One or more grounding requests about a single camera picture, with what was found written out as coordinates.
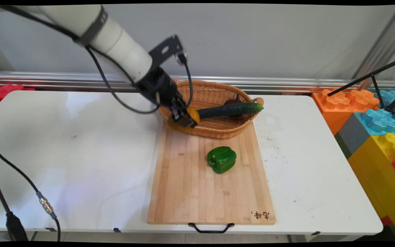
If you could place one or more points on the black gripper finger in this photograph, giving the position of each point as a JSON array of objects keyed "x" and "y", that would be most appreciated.
[{"x": 185, "y": 118}]

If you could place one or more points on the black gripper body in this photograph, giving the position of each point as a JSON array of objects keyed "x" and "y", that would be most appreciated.
[{"x": 158, "y": 85}]

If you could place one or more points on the orange yellow round fruit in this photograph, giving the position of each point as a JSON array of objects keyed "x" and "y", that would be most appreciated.
[{"x": 194, "y": 115}]

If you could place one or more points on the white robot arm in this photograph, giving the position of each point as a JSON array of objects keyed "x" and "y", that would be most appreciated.
[{"x": 91, "y": 24}]

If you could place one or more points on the woven wicker basket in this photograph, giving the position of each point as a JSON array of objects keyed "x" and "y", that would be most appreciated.
[{"x": 218, "y": 127}]

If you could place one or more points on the dark green cucumber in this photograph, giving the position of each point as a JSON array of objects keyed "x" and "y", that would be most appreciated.
[{"x": 231, "y": 109}]

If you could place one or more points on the dark purple vegetable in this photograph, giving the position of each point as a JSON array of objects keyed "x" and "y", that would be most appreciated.
[{"x": 232, "y": 102}]

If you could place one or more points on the green bell pepper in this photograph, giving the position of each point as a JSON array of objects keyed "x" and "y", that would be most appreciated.
[{"x": 222, "y": 159}]

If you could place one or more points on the wooden cutting board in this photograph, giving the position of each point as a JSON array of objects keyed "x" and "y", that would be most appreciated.
[{"x": 197, "y": 185}]

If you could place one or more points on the black table clip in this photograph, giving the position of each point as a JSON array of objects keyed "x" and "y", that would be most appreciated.
[
  {"x": 315, "y": 233},
  {"x": 117, "y": 230},
  {"x": 50, "y": 229}
]

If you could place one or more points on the orange giant building block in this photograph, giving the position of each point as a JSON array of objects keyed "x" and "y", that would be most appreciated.
[{"x": 334, "y": 109}]

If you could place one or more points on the red building blocks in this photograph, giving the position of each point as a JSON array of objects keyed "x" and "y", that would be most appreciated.
[{"x": 2, "y": 92}]

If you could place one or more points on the grey giant building block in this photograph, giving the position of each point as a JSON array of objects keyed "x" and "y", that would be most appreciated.
[{"x": 353, "y": 135}]

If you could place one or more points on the black tripod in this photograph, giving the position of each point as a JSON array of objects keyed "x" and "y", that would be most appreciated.
[{"x": 375, "y": 73}]

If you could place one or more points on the blue giant building block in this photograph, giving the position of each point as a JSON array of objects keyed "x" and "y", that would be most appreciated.
[{"x": 381, "y": 120}]

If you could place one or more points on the yellow giant building block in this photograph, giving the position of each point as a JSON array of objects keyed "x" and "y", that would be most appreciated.
[{"x": 379, "y": 178}]

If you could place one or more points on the aluminium diagonal strut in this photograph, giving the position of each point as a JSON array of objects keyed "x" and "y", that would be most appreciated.
[{"x": 382, "y": 43}]

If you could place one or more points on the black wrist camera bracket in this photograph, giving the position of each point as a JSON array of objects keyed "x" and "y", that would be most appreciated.
[{"x": 166, "y": 49}]

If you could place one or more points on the aluminium rail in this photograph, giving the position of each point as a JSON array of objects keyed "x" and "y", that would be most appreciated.
[{"x": 286, "y": 83}]

